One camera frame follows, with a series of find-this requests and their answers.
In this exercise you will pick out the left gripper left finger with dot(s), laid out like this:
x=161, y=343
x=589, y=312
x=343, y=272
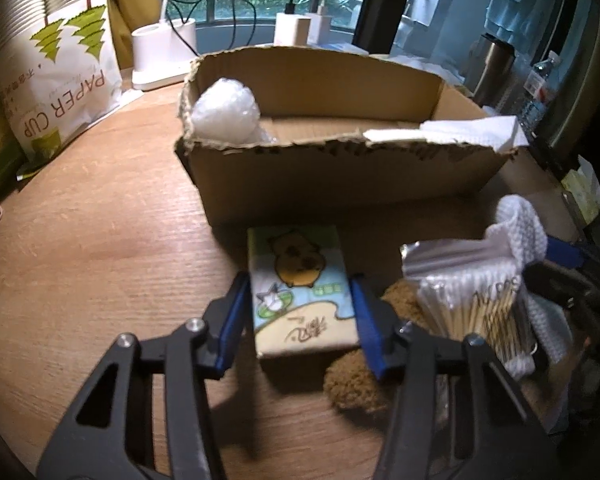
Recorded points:
x=107, y=430

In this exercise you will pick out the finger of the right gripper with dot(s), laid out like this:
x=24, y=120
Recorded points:
x=564, y=254

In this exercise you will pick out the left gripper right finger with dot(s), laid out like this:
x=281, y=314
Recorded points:
x=493, y=431

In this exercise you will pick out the white textured cloth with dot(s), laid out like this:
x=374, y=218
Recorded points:
x=525, y=259

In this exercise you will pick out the cotton swab bag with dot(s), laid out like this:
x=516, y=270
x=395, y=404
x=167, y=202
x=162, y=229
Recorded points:
x=471, y=287

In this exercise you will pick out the cartoon tissue pack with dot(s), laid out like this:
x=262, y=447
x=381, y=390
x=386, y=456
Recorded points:
x=301, y=299

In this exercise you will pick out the yellow tissue pack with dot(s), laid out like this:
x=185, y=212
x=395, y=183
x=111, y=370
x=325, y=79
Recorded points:
x=584, y=187

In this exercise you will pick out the white paper towel in box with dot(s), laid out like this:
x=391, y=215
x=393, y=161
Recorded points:
x=501, y=133

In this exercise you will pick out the brown fuzzy plush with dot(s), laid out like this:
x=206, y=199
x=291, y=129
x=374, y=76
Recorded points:
x=349, y=384

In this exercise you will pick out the clear water bottle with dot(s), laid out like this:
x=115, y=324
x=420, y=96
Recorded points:
x=540, y=89

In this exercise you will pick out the steel thermos tumbler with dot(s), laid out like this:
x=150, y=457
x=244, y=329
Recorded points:
x=494, y=59

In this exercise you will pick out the brown cardboard box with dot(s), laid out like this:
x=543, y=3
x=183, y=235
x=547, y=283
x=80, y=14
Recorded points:
x=317, y=104

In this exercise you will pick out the white bubble wrap ball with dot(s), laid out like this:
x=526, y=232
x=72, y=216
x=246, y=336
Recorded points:
x=228, y=112

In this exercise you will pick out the white desk lamp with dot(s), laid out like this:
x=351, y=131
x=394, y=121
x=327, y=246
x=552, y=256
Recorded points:
x=164, y=50

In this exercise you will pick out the paper cup bag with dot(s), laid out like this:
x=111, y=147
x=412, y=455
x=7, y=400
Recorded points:
x=59, y=73

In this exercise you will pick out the white charger with black cable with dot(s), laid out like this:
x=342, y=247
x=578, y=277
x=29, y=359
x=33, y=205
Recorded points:
x=291, y=28

